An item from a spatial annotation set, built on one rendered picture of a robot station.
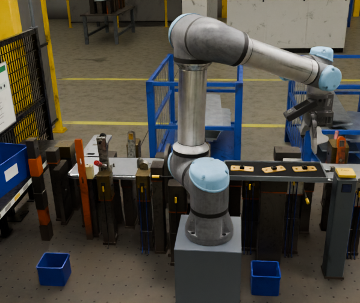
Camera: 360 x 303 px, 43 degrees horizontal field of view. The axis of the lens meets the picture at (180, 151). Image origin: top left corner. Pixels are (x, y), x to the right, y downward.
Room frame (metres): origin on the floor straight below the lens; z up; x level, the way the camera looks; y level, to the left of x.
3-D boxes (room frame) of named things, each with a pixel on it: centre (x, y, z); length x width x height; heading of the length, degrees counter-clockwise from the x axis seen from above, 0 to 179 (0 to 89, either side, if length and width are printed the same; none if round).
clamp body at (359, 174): (1.63, -0.72, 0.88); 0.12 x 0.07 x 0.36; 174
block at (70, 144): (2.07, 0.57, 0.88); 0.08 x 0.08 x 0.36; 84
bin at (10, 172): (1.70, 0.77, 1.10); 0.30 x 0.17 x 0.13; 164
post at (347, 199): (1.48, -0.60, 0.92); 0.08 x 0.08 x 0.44; 84
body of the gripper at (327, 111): (1.51, -0.49, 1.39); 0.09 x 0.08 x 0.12; 92
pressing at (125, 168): (1.87, -0.17, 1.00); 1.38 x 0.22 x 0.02; 84
